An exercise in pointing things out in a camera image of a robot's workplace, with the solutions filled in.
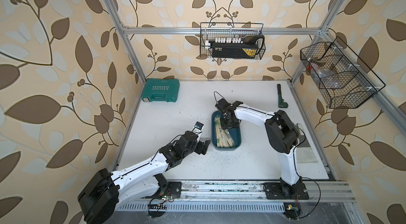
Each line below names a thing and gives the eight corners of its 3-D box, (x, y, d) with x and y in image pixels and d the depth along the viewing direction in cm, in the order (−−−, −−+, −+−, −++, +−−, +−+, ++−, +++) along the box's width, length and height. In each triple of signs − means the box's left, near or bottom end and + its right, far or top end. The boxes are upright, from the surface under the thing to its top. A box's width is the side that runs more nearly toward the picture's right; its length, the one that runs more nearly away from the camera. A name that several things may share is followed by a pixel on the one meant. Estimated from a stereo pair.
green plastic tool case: (142, 103, 111) (139, 98, 106) (149, 82, 124) (147, 77, 120) (178, 103, 111) (177, 98, 106) (181, 82, 124) (180, 77, 120)
